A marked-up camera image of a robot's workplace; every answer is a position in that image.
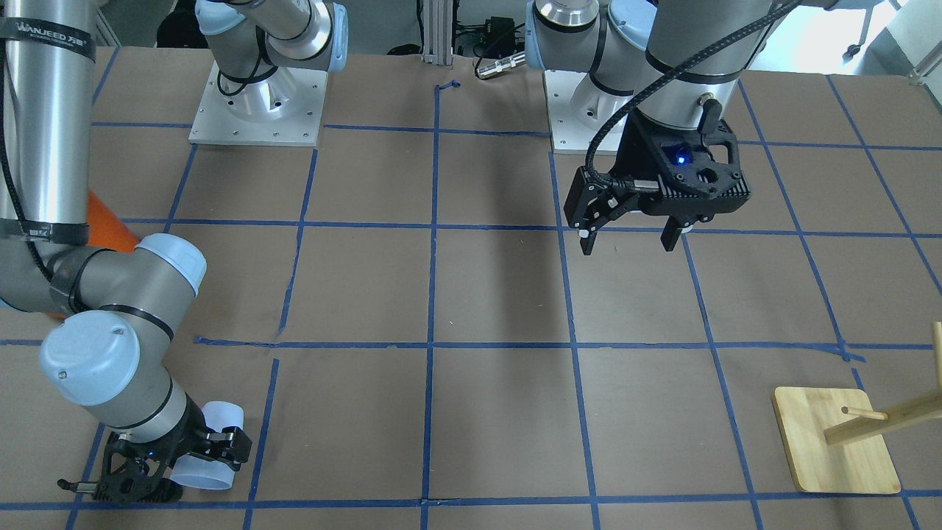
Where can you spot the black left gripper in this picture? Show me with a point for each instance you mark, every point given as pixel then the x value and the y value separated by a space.
pixel 634 153

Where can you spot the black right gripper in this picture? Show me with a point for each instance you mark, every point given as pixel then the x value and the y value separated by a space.
pixel 193 428

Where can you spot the light blue paper cup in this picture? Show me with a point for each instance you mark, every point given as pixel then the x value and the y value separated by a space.
pixel 189 471

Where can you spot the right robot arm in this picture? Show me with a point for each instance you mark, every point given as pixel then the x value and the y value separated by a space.
pixel 121 309

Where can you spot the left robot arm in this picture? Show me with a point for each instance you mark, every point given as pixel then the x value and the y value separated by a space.
pixel 671 67

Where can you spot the orange can with grey lid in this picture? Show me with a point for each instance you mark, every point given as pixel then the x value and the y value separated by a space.
pixel 107 232

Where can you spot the wooden mug tree stand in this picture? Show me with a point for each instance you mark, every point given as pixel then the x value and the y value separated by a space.
pixel 834 437

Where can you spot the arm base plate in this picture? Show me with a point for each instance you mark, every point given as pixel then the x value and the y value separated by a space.
pixel 283 110
pixel 576 109

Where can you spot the aluminium frame post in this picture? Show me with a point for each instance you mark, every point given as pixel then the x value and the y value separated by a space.
pixel 436 24

